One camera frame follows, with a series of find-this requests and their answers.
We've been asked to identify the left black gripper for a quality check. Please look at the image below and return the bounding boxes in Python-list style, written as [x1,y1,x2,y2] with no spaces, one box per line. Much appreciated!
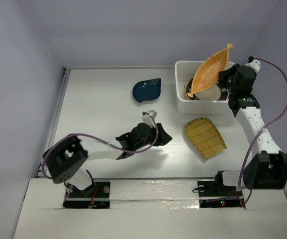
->
[134,123,170,150]

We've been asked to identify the brown rimmed beige plate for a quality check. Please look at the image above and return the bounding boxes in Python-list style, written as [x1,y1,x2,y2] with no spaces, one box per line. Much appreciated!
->
[185,79,228,101]

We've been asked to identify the orange fish shaped plate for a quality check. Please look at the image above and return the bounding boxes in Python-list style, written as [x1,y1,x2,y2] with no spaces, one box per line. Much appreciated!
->
[187,43,233,97]

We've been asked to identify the yellow green woven tray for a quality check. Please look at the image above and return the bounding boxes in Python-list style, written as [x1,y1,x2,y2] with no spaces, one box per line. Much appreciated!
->
[184,117,227,160]

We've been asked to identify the dark blue leaf dish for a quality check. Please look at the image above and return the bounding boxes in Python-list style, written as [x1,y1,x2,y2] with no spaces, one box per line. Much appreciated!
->
[132,78,162,103]

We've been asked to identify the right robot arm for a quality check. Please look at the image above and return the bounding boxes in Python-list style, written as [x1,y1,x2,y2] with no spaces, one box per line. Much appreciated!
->
[213,57,287,195]

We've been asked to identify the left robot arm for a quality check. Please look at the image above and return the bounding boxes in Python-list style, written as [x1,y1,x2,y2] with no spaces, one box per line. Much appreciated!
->
[41,122,173,184]

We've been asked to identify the white plastic bin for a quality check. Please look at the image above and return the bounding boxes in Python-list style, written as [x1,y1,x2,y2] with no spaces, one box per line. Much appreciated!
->
[174,60,230,115]

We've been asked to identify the silver foil covered block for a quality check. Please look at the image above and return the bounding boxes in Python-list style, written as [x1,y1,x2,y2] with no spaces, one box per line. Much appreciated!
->
[109,179,199,210]

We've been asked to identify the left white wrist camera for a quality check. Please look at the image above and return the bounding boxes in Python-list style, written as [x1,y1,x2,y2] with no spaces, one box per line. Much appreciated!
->
[142,110,157,127]

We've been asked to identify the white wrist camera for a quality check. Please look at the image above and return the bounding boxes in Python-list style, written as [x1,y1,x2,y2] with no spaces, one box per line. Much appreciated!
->
[246,56,261,73]
[142,110,157,127]

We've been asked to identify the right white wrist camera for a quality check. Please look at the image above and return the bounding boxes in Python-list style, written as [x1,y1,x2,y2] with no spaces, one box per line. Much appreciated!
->
[246,56,261,73]

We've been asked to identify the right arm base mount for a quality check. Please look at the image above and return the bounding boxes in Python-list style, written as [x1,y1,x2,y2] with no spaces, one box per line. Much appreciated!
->
[192,171,244,208]

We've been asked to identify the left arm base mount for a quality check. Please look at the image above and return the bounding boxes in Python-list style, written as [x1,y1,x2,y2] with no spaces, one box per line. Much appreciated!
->
[63,181,110,209]

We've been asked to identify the aluminium frame rail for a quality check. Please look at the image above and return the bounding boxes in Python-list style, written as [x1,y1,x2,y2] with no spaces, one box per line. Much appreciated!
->
[36,66,71,178]

